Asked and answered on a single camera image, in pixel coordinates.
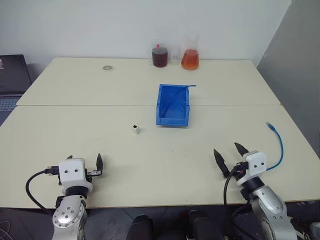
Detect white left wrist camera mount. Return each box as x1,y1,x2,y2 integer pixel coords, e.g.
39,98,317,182
57,157,92,194

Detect dark rounded shape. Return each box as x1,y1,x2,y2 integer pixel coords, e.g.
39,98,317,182
185,209,226,240
125,214,154,240

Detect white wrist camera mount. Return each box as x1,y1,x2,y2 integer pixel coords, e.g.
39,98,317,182
235,150,268,187
57,157,92,194

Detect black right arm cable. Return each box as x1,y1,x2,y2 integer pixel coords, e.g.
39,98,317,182
223,163,253,240

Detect flask of orange liquid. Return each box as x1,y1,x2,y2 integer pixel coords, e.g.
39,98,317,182
180,34,202,72

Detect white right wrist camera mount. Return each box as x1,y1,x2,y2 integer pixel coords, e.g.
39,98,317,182
235,150,268,187

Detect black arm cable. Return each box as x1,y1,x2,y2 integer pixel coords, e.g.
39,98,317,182
223,163,253,240
25,164,61,216

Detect blue Ethernet cable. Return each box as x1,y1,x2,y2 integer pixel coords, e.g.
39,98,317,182
265,121,285,172

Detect thin blue cable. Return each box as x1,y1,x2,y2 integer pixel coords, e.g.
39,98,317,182
159,84,198,118

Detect black laptop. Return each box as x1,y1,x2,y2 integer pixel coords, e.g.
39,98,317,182
0,54,33,121

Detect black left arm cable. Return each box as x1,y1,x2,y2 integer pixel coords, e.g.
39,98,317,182
25,164,61,216

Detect jar of dark red liquid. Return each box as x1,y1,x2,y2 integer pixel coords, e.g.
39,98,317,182
151,39,169,69

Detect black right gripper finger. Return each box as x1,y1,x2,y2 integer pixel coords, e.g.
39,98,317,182
233,142,250,157
212,148,228,174

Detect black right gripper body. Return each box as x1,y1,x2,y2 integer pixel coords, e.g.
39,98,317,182
222,160,249,180

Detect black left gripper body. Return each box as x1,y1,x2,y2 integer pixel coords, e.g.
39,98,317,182
85,168,104,182

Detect clear empty beaker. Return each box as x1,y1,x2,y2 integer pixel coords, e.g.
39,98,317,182
170,44,182,67

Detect blue plastic storage bin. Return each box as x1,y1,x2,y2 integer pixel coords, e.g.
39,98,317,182
155,83,191,129

